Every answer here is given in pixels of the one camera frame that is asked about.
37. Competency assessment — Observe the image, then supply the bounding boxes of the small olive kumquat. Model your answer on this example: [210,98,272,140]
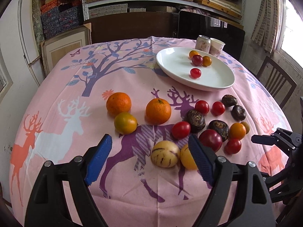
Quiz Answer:
[241,121,250,134]

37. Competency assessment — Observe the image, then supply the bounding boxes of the small orange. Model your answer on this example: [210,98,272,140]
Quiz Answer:
[229,123,247,140]
[189,50,199,59]

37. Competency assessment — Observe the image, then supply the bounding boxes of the red tomato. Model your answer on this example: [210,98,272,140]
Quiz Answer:
[190,68,201,79]
[211,101,226,116]
[194,100,209,115]
[171,121,191,140]
[224,138,242,155]

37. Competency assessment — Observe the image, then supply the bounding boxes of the dark red plum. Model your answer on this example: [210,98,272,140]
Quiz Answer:
[191,54,203,66]
[199,129,223,152]

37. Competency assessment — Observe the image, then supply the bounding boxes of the yellow smooth fruit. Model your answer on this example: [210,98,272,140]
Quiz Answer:
[180,144,198,171]

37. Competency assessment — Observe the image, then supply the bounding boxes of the striped pepino melon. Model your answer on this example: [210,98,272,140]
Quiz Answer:
[151,140,180,168]

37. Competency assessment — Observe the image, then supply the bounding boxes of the large orange front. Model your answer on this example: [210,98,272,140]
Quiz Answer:
[202,56,212,67]

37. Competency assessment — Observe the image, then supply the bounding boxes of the dark red plum front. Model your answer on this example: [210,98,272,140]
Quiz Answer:
[191,54,203,66]

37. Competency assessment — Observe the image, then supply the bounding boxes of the orange tangerine with stem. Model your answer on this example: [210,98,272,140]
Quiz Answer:
[145,98,172,125]

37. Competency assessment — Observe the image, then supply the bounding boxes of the yellow-green small citrus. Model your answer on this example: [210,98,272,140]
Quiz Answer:
[114,112,138,135]

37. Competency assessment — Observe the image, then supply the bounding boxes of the dark wooden chair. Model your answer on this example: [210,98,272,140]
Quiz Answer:
[256,56,297,109]

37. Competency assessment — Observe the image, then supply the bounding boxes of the pink deer print tablecloth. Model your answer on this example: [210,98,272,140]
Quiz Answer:
[10,36,290,226]

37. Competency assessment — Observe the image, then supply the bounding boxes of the pink paper cup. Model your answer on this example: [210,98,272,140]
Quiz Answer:
[209,38,226,58]

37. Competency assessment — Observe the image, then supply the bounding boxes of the checkered curtain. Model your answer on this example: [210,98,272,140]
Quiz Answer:
[251,0,282,55]

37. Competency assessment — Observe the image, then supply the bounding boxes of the pink beverage can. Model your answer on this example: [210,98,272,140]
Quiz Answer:
[195,35,211,53]

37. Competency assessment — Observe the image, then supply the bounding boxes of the white oval plate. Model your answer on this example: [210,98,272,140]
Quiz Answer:
[156,47,235,91]

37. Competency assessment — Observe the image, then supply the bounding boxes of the black monitor screen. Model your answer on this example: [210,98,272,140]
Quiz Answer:
[178,11,245,60]

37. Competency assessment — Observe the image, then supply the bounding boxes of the framed picture leaning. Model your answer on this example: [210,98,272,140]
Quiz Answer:
[41,23,92,76]

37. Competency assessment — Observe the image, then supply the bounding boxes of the dark wooden cabinet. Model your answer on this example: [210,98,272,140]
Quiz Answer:
[84,12,179,44]

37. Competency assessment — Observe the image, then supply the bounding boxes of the blue patterned storage boxes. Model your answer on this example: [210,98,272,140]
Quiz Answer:
[41,0,83,39]

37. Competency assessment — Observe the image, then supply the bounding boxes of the white board leaning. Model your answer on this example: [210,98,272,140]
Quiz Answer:
[17,0,45,85]

